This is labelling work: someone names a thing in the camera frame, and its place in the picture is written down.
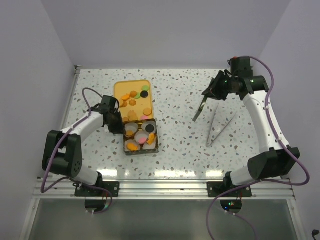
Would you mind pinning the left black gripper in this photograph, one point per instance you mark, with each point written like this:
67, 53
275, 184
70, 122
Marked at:
119, 129

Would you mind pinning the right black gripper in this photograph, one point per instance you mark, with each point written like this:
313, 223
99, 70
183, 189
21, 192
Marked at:
214, 91

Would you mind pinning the gold tin lid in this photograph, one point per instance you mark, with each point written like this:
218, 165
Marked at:
200, 109

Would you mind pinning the yellow plastic tray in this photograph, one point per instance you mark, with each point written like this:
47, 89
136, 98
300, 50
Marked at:
131, 104

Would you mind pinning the orange flower cookie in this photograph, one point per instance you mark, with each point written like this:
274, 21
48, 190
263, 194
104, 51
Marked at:
129, 133

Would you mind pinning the black sandwich cookie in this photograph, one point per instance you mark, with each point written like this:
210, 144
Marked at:
150, 128
144, 94

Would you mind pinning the green gold cookie tin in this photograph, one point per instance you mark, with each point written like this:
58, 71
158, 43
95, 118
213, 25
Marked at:
141, 151

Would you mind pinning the orange fish cookie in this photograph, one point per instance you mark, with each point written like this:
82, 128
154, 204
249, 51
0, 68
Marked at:
151, 138
131, 146

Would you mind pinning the pink round cookie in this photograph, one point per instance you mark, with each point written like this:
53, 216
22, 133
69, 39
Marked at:
144, 117
142, 140

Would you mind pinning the metal tongs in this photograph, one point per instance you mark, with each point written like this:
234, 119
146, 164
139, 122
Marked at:
221, 117

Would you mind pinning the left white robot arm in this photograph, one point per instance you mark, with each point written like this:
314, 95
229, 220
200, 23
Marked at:
63, 148

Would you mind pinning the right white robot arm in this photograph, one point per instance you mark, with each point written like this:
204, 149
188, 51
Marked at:
276, 157

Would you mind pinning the white paper cup top left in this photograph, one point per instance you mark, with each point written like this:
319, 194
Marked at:
132, 126

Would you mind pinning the white paper cup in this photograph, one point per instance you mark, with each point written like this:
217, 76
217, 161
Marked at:
147, 146
132, 126
128, 142
140, 134
149, 122

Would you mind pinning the orange round cookie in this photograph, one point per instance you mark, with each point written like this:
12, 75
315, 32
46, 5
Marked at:
147, 111

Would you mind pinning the green round cookie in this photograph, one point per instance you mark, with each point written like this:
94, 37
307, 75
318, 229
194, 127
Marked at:
145, 88

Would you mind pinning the white paper cup bottom left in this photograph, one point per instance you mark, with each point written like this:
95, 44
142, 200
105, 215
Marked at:
128, 142

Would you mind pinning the white paper cup centre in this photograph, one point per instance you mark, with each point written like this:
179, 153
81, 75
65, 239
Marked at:
140, 134

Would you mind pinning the white paper cup top right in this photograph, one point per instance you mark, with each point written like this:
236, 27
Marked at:
149, 122

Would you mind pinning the white paper cup bottom right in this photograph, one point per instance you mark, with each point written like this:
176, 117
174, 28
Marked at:
147, 146

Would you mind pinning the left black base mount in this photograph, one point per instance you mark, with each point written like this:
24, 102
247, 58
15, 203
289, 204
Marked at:
107, 188

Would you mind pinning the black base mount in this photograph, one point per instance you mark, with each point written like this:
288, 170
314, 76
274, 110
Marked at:
107, 188
216, 188

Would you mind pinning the aluminium rail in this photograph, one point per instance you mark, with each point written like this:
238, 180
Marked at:
167, 190

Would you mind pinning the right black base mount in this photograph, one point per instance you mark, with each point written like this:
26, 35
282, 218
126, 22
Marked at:
216, 188

